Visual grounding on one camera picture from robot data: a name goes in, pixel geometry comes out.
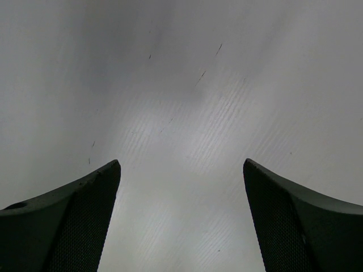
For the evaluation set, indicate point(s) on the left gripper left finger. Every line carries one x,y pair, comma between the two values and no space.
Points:
63,229

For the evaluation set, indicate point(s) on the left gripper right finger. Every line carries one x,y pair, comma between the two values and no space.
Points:
299,229

